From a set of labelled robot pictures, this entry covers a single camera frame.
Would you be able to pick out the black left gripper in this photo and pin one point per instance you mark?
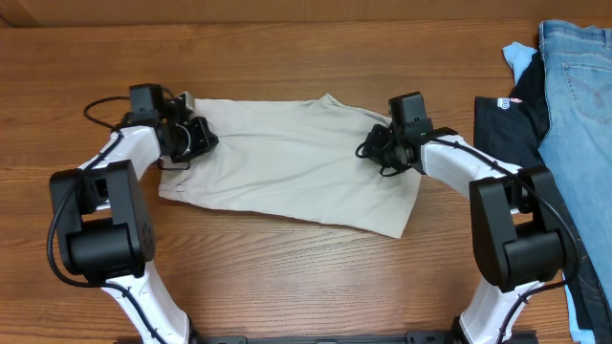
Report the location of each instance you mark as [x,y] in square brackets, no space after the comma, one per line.
[205,140]

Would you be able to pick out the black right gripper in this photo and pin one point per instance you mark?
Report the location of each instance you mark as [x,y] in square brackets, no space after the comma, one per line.
[380,136]

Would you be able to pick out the beige khaki shorts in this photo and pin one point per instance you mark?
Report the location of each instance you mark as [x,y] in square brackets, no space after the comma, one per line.
[294,159]

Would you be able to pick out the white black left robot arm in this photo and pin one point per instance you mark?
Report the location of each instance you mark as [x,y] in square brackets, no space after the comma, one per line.
[102,236]

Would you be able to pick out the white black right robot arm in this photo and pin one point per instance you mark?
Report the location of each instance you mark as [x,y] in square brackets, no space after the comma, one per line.
[520,236]

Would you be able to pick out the black printed t-shirt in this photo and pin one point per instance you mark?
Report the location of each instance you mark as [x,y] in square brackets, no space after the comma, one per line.
[511,129]

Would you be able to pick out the light blue garment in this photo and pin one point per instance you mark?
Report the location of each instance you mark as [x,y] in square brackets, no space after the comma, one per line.
[518,57]

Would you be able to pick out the brown cardboard backboard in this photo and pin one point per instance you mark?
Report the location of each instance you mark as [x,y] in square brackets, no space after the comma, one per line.
[91,13]

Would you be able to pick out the blue denim jeans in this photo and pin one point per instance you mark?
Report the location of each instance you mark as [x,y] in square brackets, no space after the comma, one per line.
[577,147]

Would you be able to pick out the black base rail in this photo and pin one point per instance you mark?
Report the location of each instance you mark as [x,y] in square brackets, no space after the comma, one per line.
[334,338]

